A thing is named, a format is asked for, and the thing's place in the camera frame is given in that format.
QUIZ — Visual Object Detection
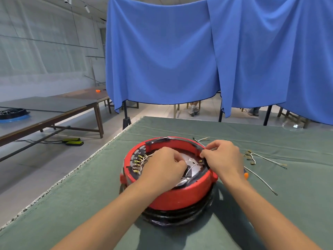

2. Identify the person's right hand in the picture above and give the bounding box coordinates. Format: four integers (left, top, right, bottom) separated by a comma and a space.
200, 140, 245, 181

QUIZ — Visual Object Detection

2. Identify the person's left hand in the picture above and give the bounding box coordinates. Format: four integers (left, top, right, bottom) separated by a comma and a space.
140, 147, 188, 191

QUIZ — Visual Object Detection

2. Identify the person's right forearm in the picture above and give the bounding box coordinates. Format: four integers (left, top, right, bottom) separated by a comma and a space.
221, 172, 323, 250

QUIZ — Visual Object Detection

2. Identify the person's left forearm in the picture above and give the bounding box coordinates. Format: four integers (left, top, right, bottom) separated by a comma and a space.
52, 178, 169, 250

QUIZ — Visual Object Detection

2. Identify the red round appliance housing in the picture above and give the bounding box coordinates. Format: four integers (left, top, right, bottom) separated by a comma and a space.
120, 136, 219, 211

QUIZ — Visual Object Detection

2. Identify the black curtain stand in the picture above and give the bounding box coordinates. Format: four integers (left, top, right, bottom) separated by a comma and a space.
218, 92, 224, 123
263, 105, 273, 126
122, 100, 133, 131

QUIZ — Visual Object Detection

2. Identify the black round base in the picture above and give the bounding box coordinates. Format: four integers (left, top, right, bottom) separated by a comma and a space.
140, 183, 215, 227

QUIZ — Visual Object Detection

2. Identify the wooden chair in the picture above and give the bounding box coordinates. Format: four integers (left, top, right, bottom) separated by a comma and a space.
173, 101, 202, 119
277, 106, 310, 128

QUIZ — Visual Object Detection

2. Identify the clear plastic bag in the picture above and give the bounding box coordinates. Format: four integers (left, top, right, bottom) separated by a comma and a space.
282, 120, 305, 132

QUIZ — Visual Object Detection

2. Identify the green table cloth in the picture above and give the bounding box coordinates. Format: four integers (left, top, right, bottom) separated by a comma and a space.
0, 116, 333, 250

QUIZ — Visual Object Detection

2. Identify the blue hanging curtain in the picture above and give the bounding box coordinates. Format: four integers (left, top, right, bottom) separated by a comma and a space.
105, 0, 221, 114
207, 0, 333, 126

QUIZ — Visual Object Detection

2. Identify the brown wooden table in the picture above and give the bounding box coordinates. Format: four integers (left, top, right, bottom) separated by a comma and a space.
53, 87, 139, 114

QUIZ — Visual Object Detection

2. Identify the black metal bar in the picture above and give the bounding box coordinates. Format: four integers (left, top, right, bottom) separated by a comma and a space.
0, 125, 71, 163

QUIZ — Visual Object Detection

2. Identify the wooden table with grey top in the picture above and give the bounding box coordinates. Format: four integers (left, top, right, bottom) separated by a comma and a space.
0, 96, 104, 148

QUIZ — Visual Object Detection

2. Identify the white wire with black end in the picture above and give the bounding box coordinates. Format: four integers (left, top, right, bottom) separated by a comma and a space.
193, 137, 210, 149

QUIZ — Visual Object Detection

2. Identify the bundle of white terminal wires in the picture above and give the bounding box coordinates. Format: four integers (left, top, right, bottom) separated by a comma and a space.
131, 152, 154, 175

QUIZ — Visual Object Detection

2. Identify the short white wire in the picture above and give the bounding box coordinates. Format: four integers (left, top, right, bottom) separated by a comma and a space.
244, 152, 257, 165

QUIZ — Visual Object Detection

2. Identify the long white wire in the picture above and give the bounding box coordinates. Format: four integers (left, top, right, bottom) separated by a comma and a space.
248, 150, 288, 170
244, 166, 278, 196

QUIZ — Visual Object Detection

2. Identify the black floor cable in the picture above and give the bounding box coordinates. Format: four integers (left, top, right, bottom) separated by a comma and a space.
14, 139, 64, 144

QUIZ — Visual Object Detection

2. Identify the blue ring part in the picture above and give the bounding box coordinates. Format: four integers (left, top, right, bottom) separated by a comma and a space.
0, 115, 32, 124

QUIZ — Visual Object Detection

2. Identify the black ring part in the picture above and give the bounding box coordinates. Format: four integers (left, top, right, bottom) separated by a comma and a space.
0, 108, 31, 120

